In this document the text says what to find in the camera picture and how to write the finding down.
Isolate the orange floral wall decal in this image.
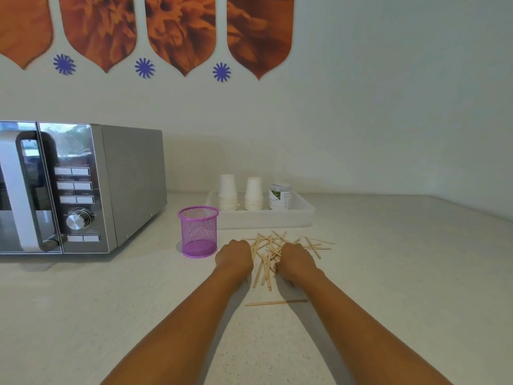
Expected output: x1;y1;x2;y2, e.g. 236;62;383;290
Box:
145;0;217;78
0;0;54;71
58;0;138;74

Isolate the person's right hand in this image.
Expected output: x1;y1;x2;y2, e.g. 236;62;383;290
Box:
274;243;325;286

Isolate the purple mesh pen cup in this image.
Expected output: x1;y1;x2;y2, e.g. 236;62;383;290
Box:
178;206;220;259

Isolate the silver microwave oven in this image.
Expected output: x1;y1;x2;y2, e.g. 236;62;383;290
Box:
0;120;168;255

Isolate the dark microwave door handle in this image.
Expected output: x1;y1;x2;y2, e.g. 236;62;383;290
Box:
15;132;65;252

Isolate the person's left hand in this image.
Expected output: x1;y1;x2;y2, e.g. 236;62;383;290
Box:
215;239;254;279

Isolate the white plastic tray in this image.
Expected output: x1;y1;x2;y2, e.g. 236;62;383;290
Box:
205;191;316;230

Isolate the person's right forearm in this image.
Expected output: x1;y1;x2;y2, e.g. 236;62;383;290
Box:
294;271;454;385

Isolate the stack of white paper cups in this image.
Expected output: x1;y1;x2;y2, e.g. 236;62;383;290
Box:
244;177;264;212
218;174;239;212

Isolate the person's left forearm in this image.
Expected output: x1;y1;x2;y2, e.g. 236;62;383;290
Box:
100;270;254;385

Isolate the pile of wooden stir sticks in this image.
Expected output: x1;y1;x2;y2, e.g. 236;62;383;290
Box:
244;230;336;292

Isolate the single long wooden stick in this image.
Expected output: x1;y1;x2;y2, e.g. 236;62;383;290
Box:
245;299;309;307

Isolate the silver microwave knob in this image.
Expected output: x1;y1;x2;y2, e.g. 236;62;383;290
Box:
65;209;93;230

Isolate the white jar with green label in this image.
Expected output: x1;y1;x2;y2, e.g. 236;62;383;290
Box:
268;183;293;211

